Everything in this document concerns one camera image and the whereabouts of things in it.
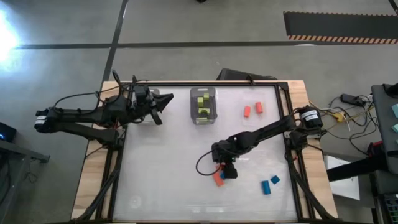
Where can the green cube block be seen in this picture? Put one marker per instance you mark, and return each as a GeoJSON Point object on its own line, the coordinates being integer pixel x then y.
{"type": "Point", "coordinates": [206, 96]}
{"type": "Point", "coordinates": [200, 101]}

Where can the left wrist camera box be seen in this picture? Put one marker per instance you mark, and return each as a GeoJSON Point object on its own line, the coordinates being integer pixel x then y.
{"type": "Point", "coordinates": [141, 95]}

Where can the small blue square block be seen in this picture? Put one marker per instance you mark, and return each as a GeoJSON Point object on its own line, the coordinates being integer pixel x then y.
{"type": "Point", "coordinates": [275, 179]}

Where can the black aluminium table frame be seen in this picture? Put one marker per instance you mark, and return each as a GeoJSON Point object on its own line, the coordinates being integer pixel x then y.
{"type": "Point", "coordinates": [290, 174]}

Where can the long orange block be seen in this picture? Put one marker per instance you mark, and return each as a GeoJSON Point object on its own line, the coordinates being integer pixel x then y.
{"type": "Point", "coordinates": [218, 181]}

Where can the long green block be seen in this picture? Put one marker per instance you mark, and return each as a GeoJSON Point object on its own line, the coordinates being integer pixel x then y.
{"type": "Point", "coordinates": [202, 119]}

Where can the black hazard-striped floor mat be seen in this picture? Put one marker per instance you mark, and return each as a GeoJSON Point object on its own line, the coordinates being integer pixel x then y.
{"type": "Point", "coordinates": [339, 26]}

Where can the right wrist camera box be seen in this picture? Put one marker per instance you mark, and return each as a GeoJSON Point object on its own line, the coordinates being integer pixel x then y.
{"type": "Point", "coordinates": [230, 171]}

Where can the grey side table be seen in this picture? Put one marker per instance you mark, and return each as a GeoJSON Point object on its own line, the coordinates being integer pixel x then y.
{"type": "Point", "coordinates": [387, 140]}

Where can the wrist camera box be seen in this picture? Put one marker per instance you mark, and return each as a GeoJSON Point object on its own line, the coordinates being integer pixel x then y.
{"type": "Point", "coordinates": [141, 95]}
{"type": "Point", "coordinates": [230, 171]}

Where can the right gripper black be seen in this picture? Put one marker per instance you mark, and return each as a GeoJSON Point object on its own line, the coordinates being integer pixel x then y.
{"type": "Point", "coordinates": [222, 152]}

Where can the black power adapter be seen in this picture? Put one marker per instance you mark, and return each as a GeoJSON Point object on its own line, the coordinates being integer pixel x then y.
{"type": "Point", "coordinates": [350, 99]}

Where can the blue cylinder block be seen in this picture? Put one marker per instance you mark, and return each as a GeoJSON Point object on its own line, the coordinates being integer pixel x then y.
{"type": "Point", "coordinates": [265, 187]}

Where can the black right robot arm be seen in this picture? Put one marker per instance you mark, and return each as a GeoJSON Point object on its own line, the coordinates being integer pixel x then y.
{"type": "Point", "coordinates": [264, 132]}

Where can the dark grey cart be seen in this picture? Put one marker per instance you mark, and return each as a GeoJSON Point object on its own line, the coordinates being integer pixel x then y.
{"type": "Point", "coordinates": [18, 149]}

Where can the grey translucent plastic bin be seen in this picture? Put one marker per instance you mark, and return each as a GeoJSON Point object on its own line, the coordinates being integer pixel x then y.
{"type": "Point", "coordinates": [193, 112]}

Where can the teal small object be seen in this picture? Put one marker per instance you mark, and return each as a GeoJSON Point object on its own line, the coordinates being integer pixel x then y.
{"type": "Point", "coordinates": [395, 128]}
{"type": "Point", "coordinates": [395, 110]}

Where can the white paper sheet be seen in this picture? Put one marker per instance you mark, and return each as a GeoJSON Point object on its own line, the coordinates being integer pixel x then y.
{"type": "Point", "coordinates": [345, 186]}

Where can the short orange block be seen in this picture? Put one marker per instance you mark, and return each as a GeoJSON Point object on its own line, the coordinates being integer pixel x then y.
{"type": "Point", "coordinates": [247, 111]}

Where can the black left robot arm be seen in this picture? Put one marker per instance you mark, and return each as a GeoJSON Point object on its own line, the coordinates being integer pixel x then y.
{"type": "Point", "coordinates": [77, 115]}

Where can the orange curved block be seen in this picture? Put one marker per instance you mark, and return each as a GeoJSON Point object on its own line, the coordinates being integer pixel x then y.
{"type": "Point", "coordinates": [259, 107]}

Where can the black device with blue light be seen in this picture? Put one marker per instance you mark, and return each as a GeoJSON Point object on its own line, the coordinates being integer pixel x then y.
{"type": "Point", "coordinates": [7, 132]}

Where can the long blue block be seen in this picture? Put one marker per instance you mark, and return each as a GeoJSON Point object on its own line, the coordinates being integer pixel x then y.
{"type": "Point", "coordinates": [222, 175]}

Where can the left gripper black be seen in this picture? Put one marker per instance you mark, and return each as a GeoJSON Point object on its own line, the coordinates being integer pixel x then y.
{"type": "Point", "coordinates": [141, 112]}

